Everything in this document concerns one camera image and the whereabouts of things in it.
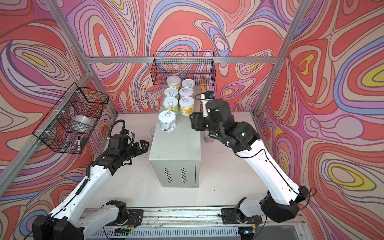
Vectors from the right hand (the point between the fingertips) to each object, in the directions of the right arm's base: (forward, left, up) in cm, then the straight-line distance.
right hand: (199, 119), depth 63 cm
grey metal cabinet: (-14, +10, -5) cm, 18 cm away
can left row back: (+20, +31, -33) cm, 49 cm away
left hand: (+2, +30, -21) cm, 37 cm away
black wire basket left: (+4, +61, -5) cm, 62 cm away
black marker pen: (-4, +58, -13) cm, 60 cm away
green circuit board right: (-37, -23, -39) cm, 59 cm away
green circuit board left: (-35, +38, -38) cm, 65 cm away
